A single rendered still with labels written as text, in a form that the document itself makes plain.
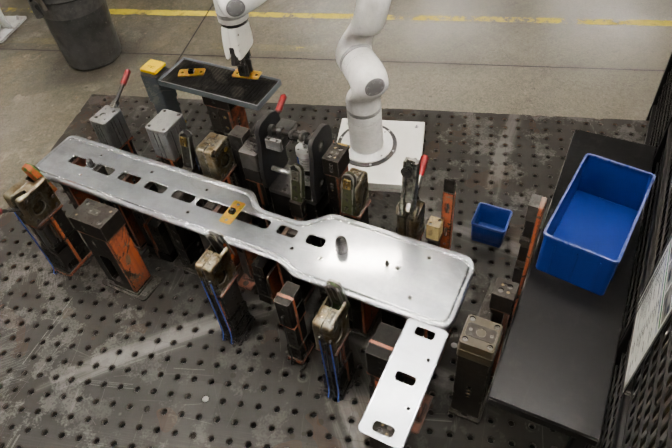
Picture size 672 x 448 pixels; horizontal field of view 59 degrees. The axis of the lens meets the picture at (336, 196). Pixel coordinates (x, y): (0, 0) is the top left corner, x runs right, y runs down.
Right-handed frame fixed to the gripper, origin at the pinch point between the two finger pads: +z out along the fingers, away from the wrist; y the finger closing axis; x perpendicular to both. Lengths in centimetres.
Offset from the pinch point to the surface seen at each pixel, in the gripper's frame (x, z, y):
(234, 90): -4.4, 7.7, 1.6
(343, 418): 47, 53, 72
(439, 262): 64, 24, 39
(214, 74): -14.2, 7.7, -5.0
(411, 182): 55, 9, 28
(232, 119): -7.3, 18.6, 2.5
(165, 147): -22.7, 19.0, 18.5
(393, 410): 62, 23, 79
